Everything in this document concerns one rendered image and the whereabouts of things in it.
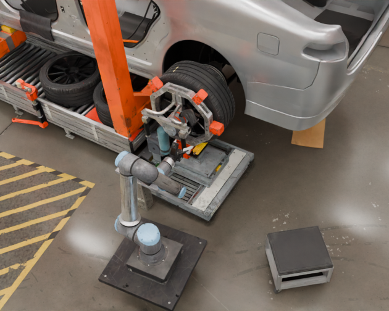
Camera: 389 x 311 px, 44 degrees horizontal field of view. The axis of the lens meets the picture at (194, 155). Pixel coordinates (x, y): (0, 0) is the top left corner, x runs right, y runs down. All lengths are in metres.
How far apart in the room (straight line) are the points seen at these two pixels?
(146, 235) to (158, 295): 0.45
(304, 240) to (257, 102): 1.10
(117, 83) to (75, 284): 1.61
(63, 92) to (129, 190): 1.97
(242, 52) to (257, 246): 1.55
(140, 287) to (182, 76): 1.56
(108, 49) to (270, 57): 1.14
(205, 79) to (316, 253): 1.51
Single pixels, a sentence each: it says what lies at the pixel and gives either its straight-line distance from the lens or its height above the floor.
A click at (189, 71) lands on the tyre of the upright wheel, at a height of 1.18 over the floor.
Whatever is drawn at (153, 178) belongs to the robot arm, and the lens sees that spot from 2.96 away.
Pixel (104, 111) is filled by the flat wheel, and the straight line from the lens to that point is 4.48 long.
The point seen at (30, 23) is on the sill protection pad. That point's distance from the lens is 5.13.
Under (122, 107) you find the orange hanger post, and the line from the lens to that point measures 3.88.
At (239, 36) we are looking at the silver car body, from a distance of 3.48.
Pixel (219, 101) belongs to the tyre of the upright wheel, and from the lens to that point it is 3.60.
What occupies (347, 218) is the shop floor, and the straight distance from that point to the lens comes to 4.25.
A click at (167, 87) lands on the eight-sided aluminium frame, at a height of 1.12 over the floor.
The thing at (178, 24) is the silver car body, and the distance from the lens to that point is 3.75.
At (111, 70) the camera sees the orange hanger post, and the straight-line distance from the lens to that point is 3.67.
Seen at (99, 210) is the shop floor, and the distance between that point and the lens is 4.34.
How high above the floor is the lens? 3.38
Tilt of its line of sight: 47 degrees down
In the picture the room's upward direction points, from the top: 5 degrees counter-clockwise
